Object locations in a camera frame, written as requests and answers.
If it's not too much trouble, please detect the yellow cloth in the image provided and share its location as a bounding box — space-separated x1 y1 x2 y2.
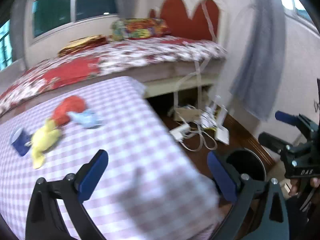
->
31 119 62 169

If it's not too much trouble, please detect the blue paper cup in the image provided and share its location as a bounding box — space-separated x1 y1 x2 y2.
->
10 127 31 157

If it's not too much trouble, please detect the light blue face mask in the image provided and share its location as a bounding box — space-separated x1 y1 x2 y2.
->
67 109 103 128

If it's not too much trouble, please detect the black trash bin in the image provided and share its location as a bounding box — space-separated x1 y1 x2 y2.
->
226 148 267 181

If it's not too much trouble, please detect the person's right hand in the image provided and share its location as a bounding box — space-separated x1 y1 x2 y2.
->
289 178 319 197

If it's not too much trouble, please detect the white router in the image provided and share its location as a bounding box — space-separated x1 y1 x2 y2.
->
215 106 229 145

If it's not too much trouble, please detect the white power strip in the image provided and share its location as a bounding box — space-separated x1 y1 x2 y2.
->
170 124 190 142

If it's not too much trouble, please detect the pink checkered tablecloth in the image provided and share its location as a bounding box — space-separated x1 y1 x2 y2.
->
1 77 221 239

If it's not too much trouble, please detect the cardboard box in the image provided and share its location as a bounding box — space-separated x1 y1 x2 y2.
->
174 107 202 122

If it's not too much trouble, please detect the red plastic bag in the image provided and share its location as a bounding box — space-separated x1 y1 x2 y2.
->
52 95 87 126

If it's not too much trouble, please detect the red heart headboard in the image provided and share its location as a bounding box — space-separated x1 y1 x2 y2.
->
149 0 220 42

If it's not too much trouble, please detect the floral red bedspread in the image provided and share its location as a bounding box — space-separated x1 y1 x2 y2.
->
1 36 227 114

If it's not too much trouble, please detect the folded yellow red blanket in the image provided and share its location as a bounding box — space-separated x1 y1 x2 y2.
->
57 35 108 57

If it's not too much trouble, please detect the colourful patterned pillow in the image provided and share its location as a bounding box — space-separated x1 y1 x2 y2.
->
111 18 171 41

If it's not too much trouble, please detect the grey curtain near wall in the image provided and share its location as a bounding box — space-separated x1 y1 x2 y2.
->
231 0 286 121

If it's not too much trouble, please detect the white hanging cable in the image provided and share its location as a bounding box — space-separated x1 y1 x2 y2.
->
173 0 218 152

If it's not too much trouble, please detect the window with white frame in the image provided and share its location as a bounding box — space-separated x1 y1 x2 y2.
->
31 0 118 40

